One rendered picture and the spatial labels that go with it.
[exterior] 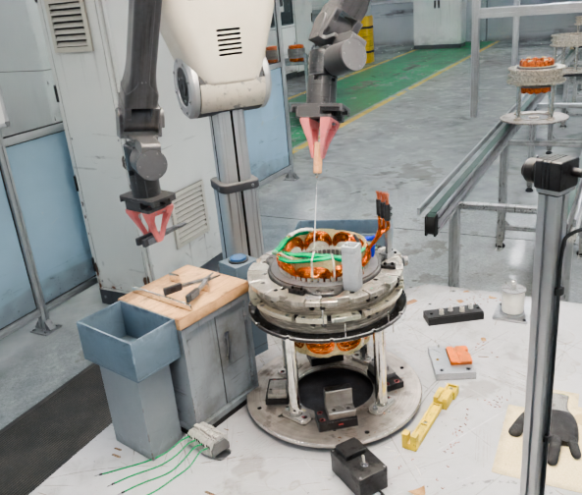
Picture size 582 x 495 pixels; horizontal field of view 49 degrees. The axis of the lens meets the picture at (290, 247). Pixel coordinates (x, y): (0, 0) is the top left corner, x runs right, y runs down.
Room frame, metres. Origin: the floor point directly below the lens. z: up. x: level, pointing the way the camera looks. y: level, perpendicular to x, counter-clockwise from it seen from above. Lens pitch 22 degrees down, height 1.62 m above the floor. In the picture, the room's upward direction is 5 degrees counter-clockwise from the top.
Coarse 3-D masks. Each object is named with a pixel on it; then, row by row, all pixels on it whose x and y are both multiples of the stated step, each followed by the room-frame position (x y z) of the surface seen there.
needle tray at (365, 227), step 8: (296, 224) 1.56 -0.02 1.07; (304, 224) 1.58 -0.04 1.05; (312, 224) 1.58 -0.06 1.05; (320, 224) 1.57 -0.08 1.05; (328, 224) 1.57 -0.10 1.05; (336, 224) 1.56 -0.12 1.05; (344, 224) 1.56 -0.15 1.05; (352, 224) 1.55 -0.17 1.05; (360, 224) 1.55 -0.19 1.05; (368, 224) 1.54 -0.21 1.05; (376, 224) 1.54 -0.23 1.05; (392, 224) 1.49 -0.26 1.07; (360, 232) 1.55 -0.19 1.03; (368, 232) 1.54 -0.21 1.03; (376, 232) 1.54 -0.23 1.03; (392, 232) 1.47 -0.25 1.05; (384, 240) 1.43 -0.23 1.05; (392, 240) 1.46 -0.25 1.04
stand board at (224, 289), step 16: (176, 272) 1.31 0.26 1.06; (192, 272) 1.30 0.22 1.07; (208, 272) 1.30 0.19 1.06; (144, 288) 1.24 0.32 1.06; (160, 288) 1.24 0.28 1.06; (192, 288) 1.22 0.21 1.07; (224, 288) 1.21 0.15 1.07; (240, 288) 1.21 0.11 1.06; (144, 304) 1.16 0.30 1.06; (160, 304) 1.15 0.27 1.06; (192, 304) 1.14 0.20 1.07; (208, 304) 1.14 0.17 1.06; (224, 304) 1.17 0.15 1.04; (176, 320) 1.09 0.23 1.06; (192, 320) 1.11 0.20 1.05
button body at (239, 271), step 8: (248, 256) 1.44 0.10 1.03; (224, 264) 1.41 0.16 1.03; (232, 264) 1.40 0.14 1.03; (240, 264) 1.40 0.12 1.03; (248, 264) 1.40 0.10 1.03; (224, 272) 1.42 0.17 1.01; (232, 272) 1.39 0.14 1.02; (240, 272) 1.39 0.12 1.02; (248, 296) 1.40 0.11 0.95; (256, 328) 1.40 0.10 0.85; (256, 336) 1.40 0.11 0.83; (264, 336) 1.42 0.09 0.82; (256, 344) 1.40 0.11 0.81; (264, 344) 1.42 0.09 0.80; (256, 352) 1.40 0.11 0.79
